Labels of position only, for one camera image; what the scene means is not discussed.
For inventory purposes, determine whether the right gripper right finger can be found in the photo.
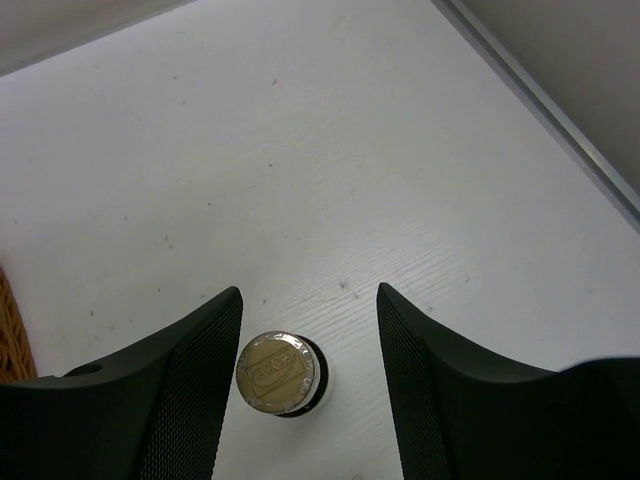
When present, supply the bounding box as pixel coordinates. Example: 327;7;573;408
376;283;639;479

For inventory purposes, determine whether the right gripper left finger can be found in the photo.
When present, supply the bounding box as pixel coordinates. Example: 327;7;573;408
1;287;243;479

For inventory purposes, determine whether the small yellow label bottle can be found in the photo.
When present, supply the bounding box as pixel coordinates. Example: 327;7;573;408
235;331;335;418

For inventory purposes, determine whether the brown wicker divided basket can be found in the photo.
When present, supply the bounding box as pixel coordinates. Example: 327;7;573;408
0;270;37;384

